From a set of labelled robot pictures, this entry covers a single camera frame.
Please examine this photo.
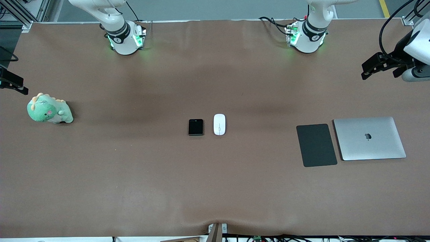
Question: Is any white computer mouse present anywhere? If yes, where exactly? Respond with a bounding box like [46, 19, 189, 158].
[214, 114, 226, 136]

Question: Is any black flip phone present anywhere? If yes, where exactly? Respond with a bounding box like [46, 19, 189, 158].
[188, 119, 204, 136]

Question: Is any black mouse pad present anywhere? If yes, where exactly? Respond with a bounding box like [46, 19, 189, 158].
[296, 123, 338, 168]

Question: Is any green dinosaur plush toy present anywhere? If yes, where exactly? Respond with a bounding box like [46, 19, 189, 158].
[27, 92, 74, 124]

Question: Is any silver laptop with apple logo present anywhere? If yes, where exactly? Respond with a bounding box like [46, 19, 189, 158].
[333, 116, 407, 161]

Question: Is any brown table cover sheet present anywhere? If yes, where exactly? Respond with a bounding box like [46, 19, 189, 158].
[0, 18, 430, 238]

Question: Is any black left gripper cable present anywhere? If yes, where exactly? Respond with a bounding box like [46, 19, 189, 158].
[379, 0, 419, 64]

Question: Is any black left arm base cable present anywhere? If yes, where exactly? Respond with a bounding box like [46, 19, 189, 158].
[259, 15, 303, 38]

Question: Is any black arm base cable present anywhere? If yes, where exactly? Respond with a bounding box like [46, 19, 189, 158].
[259, 15, 303, 38]
[126, 0, 141, 23]

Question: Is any black right arm base cable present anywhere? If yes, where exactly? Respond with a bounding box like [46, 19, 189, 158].
[126, 0, 141, 23]

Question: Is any metal table edge bracket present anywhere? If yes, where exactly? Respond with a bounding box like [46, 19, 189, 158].
[208, 223, 228, 235]

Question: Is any brown post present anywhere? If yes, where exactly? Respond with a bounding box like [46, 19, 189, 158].
[206, 223, 223, 242]

